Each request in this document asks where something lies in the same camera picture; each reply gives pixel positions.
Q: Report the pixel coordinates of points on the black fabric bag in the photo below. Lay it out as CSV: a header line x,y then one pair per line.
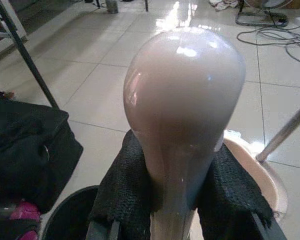
x,y
27,152

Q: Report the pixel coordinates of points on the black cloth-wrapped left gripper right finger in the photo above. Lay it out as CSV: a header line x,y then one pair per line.
x,y
230,195

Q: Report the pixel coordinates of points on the dark furniture leg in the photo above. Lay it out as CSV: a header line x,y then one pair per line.
x,y
146,5

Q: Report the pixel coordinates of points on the pink plastic object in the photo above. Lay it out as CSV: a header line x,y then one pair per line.
x,y
25,217

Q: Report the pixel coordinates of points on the floor fan with metal base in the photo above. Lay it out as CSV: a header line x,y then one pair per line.
x,y
261,12

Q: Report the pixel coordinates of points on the white crumpled cloth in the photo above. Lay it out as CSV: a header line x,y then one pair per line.
x,y
223,4

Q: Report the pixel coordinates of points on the grey metal cylinder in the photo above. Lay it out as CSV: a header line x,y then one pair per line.
x,y
111,6

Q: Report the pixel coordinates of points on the silver metal broom pole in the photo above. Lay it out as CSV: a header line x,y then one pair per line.
x,y
283,131

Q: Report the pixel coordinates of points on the black tripod leg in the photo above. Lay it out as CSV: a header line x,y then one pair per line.
x,y
25,53

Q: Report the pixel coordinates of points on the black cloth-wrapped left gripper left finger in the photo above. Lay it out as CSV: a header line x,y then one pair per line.
x,y
125,190

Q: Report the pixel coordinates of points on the black round bin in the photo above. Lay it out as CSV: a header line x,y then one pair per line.
x,y
67,215

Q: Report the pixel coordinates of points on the beige plastic dustpan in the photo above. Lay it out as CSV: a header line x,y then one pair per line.
x,y
255,170

